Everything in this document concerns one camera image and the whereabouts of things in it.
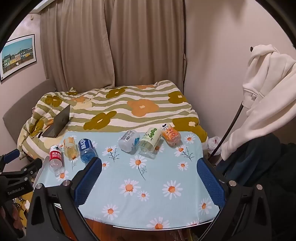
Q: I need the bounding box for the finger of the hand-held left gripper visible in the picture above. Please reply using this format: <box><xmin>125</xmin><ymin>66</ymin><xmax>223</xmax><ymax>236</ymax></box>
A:
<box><xmin>0</xmin><ymin>149</ymin><xmax>21</xmax><ymax>173</ymax></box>
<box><xmin>9</xmin><ymin>158</ymin><xmax>43</xmax><ymax>184</ymax></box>

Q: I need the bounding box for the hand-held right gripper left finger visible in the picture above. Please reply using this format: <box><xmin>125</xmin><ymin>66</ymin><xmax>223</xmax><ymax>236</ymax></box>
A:
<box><xmin>26</xmin><ymin>157</ymin><xmax>103</xmax><ymax>241</ymax></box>

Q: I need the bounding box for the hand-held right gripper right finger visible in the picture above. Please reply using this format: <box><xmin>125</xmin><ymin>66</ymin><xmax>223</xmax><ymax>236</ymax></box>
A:
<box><xmin>196</xmin><ymin>157</ymin><xmax>273</xmax><ymax>241</ymax></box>

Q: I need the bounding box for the yellow packet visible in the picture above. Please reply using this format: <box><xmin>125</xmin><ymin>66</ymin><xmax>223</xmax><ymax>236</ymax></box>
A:
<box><xmin>14</xmin><ymin>195</ymin><xmax>33</xmax><ymax>211</ymax></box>

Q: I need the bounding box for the red label water bottle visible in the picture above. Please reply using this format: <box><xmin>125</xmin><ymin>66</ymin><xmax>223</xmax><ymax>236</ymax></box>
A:
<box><xmin>49</xmin><ymin>145</ymin><xmax>63</xmax><ymax>177</ymax></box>

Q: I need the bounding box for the blue label water bottle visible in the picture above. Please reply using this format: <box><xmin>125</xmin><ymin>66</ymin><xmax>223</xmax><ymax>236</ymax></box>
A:
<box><xmin>78</xmin><ymin>138</ymin><xmax>97</xmax><ymax>162</ymax></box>

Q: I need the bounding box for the yellow drink bottle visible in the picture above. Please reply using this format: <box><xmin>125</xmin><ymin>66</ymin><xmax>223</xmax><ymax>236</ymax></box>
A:
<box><xmin>63</xmin><ymin>137</ymin><xmax>78</xmax><ymax>161</ymax></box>

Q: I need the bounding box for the white plastic bag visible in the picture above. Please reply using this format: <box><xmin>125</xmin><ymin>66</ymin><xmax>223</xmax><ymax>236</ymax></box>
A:
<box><xmin>207</xmin><ymin>136</ymin><xmax>221</xmax><ymax>151</ymax></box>

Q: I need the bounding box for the grey padded headboard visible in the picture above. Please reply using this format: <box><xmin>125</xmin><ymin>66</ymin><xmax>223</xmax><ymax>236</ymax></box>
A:
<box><xmin>2</xmin><ymin>78</ymin><xmax>56</xmax><ymax>144</ymax></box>

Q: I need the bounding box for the grey laptop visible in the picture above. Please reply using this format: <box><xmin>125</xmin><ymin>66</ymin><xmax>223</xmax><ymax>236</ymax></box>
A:
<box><xmin>42</xmin><ymin>104</ymin><xmax>71</xmax><ymax>138</ymax></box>

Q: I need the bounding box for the white label plastic bottle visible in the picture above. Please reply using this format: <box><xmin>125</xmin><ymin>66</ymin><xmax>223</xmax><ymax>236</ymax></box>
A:
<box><xmin>118</xmin><ymin>130</ymin><xmax>141</xmax><ymax>153</ymax></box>

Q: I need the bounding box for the dark jacket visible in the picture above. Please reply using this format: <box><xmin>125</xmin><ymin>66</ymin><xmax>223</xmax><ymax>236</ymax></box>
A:
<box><xmin>215</xmin><ymin>132</ymin><xmax>296</xmax><ymax>241</ymax></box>

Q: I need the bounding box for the black clothes rack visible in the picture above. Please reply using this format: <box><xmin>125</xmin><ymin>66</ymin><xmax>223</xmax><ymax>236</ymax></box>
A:
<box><xmin>207</xmin><ymin>46</ymin><xmax>254</xmax><ymax>161</ymax></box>

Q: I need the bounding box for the light blue daisy tablecloth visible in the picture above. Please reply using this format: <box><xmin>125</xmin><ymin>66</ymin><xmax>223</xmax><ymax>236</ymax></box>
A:
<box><xmin>35</xmin><ymin>131</ymin><xmax>220</xmax><ymax>230</ymax></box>

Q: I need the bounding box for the orange drink bottle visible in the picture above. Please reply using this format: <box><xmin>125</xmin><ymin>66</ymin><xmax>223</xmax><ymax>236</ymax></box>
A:
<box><xmin>161</xmin><ymin>123</ymin><xmax>181</xmax><ymax>146</ymax></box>

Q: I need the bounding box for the round table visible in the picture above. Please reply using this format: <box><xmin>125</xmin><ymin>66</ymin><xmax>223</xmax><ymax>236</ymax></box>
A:
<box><xmin>54</xmin><ymin>202</ymin><xmax>220</xmax><ymax>231</ymax></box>

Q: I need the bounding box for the green dotted label bottle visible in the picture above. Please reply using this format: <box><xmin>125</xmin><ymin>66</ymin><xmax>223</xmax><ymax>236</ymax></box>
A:
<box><xmin>138</xmin><ymin>126</ymin><xmax>162</xmax><ymax>159</ymax></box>

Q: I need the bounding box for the striped floral blanket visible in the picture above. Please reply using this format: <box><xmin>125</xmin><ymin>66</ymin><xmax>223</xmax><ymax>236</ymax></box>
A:
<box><xmin>17</xmin><ymin>80</ymin><xmax>208</xmax><ymax>160</ymax></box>

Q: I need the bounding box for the white hoodie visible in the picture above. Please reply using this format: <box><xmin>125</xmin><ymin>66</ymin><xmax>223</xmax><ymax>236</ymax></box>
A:
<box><xmin>221</xmin><ymin>44</ymin><xmax>296</xmax><ymax>161</ymax></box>

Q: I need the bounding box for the beige curtain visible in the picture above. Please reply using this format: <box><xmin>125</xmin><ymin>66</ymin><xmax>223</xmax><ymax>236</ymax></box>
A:
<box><xmin>40</xmin><ymin>0</ymin><xmax>116</xmax><ymax>92</ymax></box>
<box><xmin>104</xmin><ymin>0</ymin><xmax>186</xmax><ymax>88</ymax></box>

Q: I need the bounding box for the wall poster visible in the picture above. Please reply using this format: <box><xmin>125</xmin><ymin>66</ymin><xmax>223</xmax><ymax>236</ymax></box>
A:
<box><xmin>0</xmin><ymin>34</ymin><xmax>37</xmax><ymax>81</ymax></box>

